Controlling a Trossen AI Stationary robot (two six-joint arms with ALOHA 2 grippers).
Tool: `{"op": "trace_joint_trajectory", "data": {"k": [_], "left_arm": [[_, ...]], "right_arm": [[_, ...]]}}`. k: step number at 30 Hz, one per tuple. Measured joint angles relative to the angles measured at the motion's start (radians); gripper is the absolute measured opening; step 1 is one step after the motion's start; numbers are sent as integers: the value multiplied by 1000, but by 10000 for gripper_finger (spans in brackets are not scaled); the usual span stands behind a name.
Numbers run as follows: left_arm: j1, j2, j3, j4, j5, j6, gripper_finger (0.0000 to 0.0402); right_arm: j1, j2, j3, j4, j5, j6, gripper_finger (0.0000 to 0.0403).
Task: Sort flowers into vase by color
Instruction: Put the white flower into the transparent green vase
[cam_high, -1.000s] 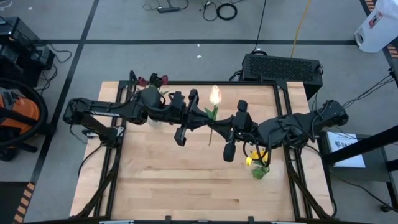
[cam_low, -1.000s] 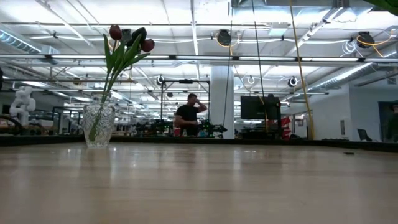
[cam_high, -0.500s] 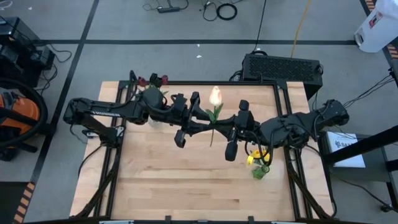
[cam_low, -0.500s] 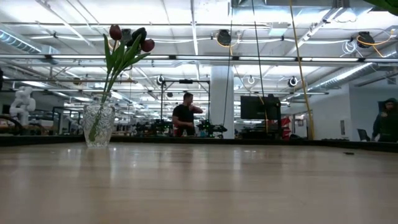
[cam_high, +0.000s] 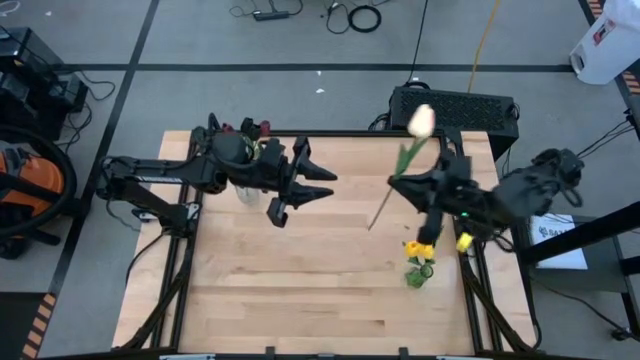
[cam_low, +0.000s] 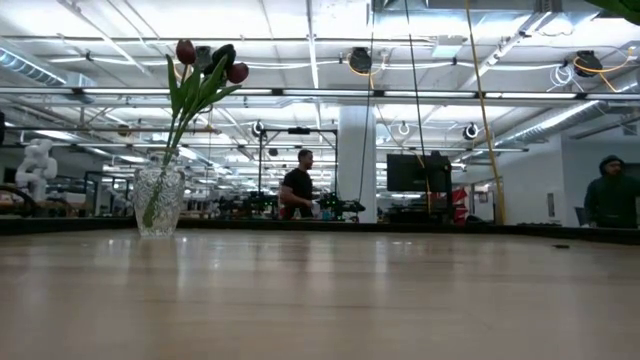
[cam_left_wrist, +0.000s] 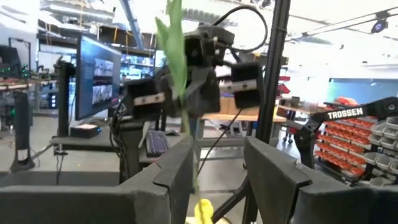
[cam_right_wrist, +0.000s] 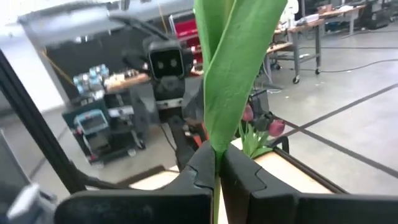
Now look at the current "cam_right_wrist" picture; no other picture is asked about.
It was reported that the equipment cart with electronics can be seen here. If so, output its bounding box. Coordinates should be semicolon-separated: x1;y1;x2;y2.
61;63;149;164

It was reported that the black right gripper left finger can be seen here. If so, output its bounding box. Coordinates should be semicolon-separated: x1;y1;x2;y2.
54;141;216;224

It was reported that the pale peach artificial tulip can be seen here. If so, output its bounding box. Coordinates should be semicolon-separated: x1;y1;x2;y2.
193;0;289;224

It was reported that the dark red artificial tulip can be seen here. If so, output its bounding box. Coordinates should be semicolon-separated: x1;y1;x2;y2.
257;119;287;155
238;104;255;156

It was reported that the orange vacuum cleaner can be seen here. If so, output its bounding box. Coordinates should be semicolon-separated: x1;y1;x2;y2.
191;123;208;147

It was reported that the black artificial tulip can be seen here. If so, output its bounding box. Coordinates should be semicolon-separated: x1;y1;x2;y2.
253;113;275;156

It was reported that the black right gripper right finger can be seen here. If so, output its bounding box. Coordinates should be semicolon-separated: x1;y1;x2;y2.
221;144;398;224

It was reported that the red tool cabinet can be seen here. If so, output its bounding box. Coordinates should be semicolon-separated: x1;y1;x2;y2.
169;14;205;65

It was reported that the wooden top workbench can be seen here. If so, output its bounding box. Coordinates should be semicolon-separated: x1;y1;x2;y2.
320;4;366;35
266;18;326;85

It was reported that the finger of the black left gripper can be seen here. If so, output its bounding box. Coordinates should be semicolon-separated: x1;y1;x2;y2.
121;48;149;73
182;81;206;125

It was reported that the black floor cable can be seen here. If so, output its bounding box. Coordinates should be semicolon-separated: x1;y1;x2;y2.
320;58;398;74

